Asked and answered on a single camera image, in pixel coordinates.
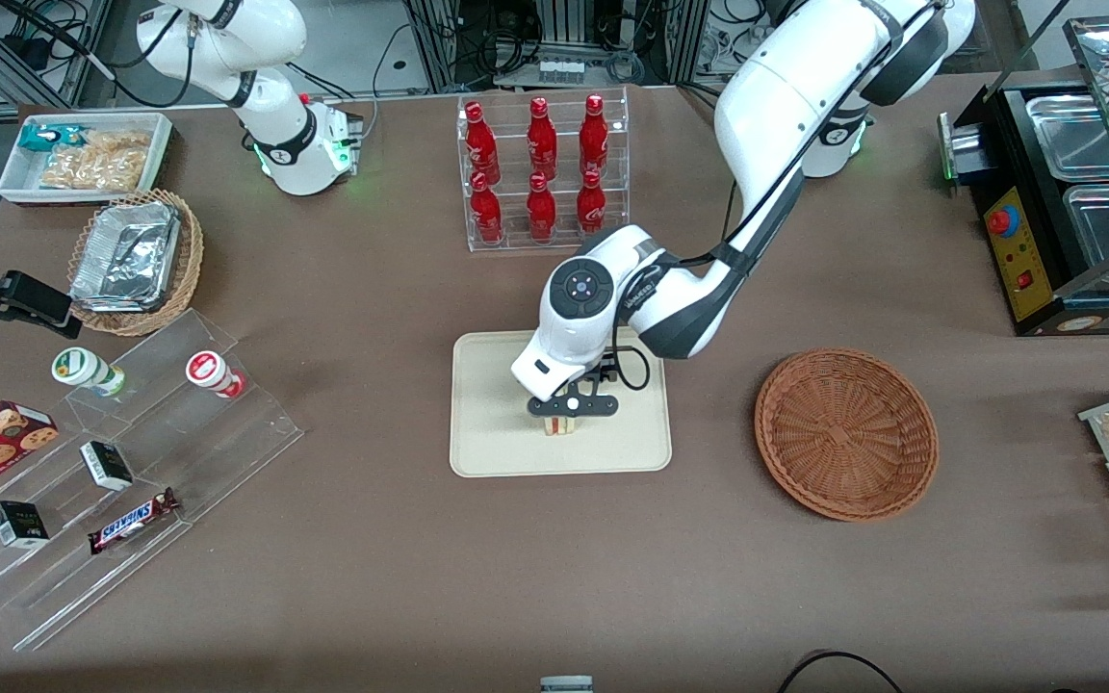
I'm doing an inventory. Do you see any small light wicker basket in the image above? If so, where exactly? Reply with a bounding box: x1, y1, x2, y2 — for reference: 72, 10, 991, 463
66, 189, 205, 337

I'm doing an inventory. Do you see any clear acrylic bottle rack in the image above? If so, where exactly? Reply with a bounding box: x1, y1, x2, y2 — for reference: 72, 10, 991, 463
457, 87, 631, 254

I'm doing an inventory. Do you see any green lid yogurt cup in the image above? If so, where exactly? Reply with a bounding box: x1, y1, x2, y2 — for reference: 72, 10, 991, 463
51, 346, 128, 398

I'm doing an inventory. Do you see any red lid yogurt cup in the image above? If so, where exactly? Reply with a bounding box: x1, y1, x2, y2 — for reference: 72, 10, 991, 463
185, 350, 248, 400

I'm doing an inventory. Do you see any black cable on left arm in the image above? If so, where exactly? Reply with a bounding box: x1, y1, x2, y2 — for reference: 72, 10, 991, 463
610, 0, 946, 394

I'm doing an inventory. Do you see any black cable on table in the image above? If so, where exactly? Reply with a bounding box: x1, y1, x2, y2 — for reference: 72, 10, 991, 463
776, 651, 906, 693

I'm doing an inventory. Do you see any round brown wicker basket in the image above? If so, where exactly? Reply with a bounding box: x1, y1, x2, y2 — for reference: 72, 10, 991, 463
755, 348, 940, 523

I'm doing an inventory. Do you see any white plastic snack bin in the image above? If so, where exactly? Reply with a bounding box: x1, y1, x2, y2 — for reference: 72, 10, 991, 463
0, 113, 174, 208

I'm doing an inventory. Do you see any red cola bottle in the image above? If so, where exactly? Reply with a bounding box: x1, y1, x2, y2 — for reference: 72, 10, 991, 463
577, 169, 607, 235
470, 171, 504, 245
465, 101, 502, 184
580, 93, 609, 179
527, 171, 557, 243
528, 96, 558, 180

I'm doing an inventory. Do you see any clear acrylic stepped display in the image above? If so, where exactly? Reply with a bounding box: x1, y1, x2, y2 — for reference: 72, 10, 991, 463
0, 308, 306, 654

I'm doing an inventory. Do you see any beige rectangular tray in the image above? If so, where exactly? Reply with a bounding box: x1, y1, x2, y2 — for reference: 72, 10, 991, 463
450, 330, 673, 478

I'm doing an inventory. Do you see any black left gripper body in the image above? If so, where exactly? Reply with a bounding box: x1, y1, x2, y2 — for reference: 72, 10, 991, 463
569, 358, 619, 398

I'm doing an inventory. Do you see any clear bag of chips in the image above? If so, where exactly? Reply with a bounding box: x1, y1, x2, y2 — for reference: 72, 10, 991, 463
39, 130, 154, 193

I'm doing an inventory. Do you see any black food warmer appliance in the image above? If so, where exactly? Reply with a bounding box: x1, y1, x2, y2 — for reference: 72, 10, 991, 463
938, 14, 1109, 338

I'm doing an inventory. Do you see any aluminium foil container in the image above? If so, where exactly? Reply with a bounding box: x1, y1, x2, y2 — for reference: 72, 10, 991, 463
70, 200, 182, 314

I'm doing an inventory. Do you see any small black box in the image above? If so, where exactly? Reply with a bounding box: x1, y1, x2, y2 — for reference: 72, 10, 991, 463
80, 440, 135, 493
0, 500, 51, 551

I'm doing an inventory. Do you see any teal snack packet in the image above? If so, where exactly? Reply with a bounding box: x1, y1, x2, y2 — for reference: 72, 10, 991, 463
18, 123, 86, 156

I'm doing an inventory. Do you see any snickers chocolate bar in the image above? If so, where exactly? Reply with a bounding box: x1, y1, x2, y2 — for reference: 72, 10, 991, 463
88, 488, 181, 556

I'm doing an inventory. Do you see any aluminium frame structure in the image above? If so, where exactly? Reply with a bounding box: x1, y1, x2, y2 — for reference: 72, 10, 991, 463
405, 0, 714, 94

